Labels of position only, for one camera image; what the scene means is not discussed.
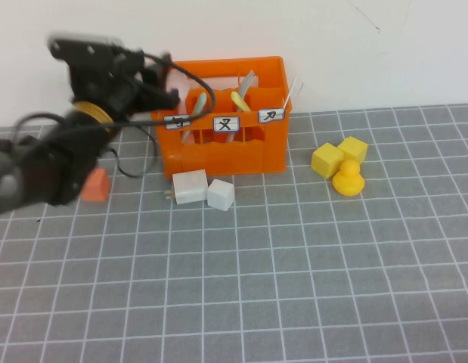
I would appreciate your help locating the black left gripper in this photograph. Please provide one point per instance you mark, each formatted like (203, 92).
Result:
(105, 83)

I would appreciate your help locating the grey blue plastic fork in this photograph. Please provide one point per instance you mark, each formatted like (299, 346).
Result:
(248, 84)

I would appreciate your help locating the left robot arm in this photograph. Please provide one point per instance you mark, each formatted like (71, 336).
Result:
(41, 166)

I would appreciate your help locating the orange plastic cutlery crate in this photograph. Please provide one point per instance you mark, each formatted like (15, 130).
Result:
(218, 159)

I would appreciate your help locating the light green plastic utensil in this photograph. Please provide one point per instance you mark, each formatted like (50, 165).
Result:
(200, 103)

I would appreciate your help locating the paper label reading fork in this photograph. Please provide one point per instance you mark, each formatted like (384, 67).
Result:
(226, 124)

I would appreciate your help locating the yellow plastic utensil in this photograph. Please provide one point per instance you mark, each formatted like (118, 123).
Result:
(238, 100)

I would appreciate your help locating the white charger plug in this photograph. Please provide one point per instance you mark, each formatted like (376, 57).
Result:
(190, 187)

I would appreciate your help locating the paper label reading knife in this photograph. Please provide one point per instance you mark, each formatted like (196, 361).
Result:
(272, 115)

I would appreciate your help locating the salmon orange block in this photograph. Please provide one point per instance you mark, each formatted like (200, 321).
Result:
(97, 189)

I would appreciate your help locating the white cube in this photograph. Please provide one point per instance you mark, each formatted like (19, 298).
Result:
(220, 194)

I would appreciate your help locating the thin white plastic knife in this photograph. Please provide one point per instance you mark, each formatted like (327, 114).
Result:
(290, 92)

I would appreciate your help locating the yellow cube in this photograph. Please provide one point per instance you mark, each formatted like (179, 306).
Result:
(354, 149)
(326, 160)

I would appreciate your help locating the yellow rubber duck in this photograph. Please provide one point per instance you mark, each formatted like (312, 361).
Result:
(349, 181)

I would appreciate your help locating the grey grid tablecloth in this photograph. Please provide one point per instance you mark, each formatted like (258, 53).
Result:
(256, 302)

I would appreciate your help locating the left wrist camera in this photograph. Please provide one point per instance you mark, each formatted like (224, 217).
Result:
(78, 47)

